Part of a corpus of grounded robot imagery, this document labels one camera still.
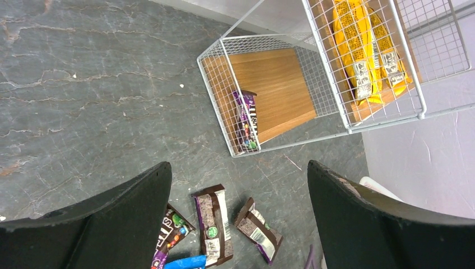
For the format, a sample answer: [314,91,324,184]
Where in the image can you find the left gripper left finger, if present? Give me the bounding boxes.
[1,162,172,268]

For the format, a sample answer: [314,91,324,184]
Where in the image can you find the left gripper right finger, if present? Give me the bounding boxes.
[307,160,474,268]

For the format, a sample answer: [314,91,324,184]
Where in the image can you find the brown candy bar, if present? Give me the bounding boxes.
[234,197,283,265]
[192,184,234,268]

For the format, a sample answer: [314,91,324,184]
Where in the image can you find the yellow candy bag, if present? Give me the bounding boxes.
[332,1,383,104]
[367,7,413,97]

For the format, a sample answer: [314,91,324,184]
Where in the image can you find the yellow candy bag top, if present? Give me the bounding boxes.
[332,1,383,104]

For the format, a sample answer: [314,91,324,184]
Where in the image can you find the purple candy bag on floor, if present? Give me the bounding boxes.
[151,203,196,269]

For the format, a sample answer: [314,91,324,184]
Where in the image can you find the blue candy bag far left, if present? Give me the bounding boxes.
[164,255,207,269]

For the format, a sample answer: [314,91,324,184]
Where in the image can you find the bottom wooden shelf board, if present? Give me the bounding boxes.
[201,49,317,155]

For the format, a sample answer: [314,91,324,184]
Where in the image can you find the wooden shelf board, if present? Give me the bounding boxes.
[201,49,317,155]
[304,1,426,131]

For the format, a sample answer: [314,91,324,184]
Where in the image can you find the purple candy bag on shelf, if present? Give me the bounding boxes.
[232,90,260,155]

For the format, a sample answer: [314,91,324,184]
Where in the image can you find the middle wooden shelf board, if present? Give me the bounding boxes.
[304,1,426,131]

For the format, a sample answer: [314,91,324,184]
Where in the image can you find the white plastic basket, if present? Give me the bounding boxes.
[359,177,403,202]

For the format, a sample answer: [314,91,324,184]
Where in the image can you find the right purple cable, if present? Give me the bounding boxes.
[303,244,318,269]

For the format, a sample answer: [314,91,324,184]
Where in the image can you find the white wire shelf rack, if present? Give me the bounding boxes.
[197,1,474,157]

